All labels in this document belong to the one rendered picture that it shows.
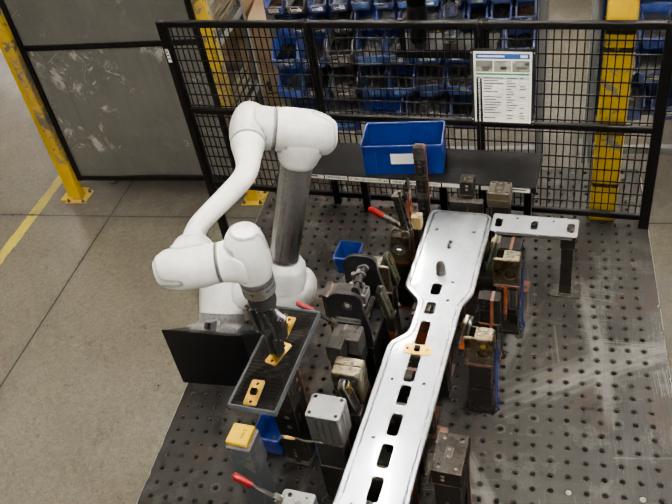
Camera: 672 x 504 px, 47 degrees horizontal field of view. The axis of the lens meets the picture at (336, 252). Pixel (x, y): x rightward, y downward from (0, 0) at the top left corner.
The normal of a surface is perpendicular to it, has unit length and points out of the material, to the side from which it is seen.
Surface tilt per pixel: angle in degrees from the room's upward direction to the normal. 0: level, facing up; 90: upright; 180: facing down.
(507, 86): 90
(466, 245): 0
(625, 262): 0
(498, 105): 90
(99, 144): 91
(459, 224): 0
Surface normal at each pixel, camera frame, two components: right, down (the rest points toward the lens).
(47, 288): -0.15, -0.75
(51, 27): -0.22, 0.68
